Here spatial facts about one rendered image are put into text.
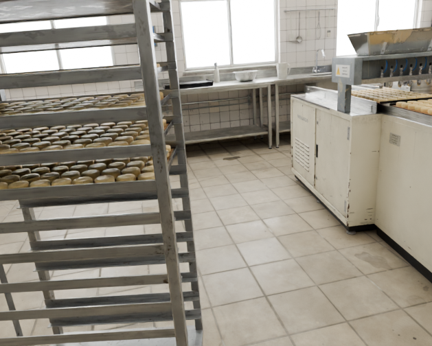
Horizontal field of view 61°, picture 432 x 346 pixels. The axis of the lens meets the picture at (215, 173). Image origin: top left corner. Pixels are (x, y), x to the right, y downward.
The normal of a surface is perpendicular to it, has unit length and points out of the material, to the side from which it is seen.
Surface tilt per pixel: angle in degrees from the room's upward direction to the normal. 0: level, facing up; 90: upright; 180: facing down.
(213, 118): 90
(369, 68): 90
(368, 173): 90
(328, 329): 0
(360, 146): 90
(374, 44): 115
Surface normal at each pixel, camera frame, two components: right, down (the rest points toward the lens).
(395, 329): -0.07, -0.95
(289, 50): 0.22, 0.29
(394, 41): 0.12, 0.68
